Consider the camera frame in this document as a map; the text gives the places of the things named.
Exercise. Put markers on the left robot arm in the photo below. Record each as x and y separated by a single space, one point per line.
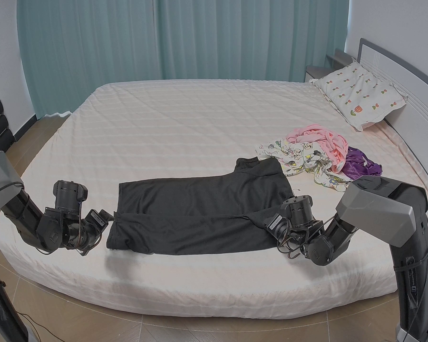
21 208

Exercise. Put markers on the black T-shirt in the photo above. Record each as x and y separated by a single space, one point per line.
199 205

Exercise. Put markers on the pink garment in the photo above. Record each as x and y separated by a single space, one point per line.
328 141

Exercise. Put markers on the blue-green curtain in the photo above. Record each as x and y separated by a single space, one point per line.
249 27
89 45

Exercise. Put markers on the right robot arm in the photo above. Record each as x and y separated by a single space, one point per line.
378 205

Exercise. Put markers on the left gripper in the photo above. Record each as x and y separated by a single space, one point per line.
97 223

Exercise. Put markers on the purple garment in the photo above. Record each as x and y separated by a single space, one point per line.
360 164

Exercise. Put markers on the bed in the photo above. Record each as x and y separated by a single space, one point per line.
171 126

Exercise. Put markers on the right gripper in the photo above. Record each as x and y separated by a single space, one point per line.
279 226

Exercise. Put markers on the grey bedside table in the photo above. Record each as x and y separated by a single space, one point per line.
319 72

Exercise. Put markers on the white printed pillow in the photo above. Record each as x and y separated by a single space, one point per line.
360 94

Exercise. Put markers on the white printed garment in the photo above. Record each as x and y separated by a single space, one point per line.
303 159

